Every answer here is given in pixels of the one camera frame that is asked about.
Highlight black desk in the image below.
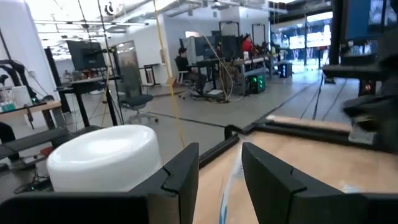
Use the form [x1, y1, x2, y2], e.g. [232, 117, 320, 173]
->
[57, 74, 121, 128]

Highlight grey low bench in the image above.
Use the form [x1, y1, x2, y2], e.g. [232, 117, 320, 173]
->
[0, 125, 102, 162]

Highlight black aluminium table frame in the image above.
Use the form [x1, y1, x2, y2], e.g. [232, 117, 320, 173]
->
[198, 119, 379, 169]

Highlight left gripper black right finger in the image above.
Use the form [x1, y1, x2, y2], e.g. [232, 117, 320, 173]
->
[241, 142, 398, 224]

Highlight black computer tower green lights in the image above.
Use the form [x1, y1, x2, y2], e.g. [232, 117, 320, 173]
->
[245, 73, 267, 95]

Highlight black monitor on stand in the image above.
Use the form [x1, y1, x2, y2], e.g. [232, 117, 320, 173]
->
[66, 40, 107, 72]

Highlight dark office chair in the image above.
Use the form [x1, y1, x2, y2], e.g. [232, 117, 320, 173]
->
[116, 40, 160, 125]

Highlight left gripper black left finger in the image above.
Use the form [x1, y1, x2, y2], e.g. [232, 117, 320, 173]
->
[0, 142, 200, 224]

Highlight black computer tower red lights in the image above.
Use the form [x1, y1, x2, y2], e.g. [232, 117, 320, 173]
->
[358, 79, 377, 96]

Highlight person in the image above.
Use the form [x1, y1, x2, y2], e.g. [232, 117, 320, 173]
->
[241, 33, 255, 53]
[175, 46, 208, 96]

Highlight black desk monitor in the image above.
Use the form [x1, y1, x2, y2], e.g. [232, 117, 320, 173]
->
[179, 35, 218, 65]

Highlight yellow hanging cable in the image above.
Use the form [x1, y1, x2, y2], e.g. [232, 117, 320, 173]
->
[151, 0, 187, 149]

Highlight blue toothbrush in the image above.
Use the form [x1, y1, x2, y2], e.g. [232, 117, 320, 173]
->
[218, 146, 244, 224]

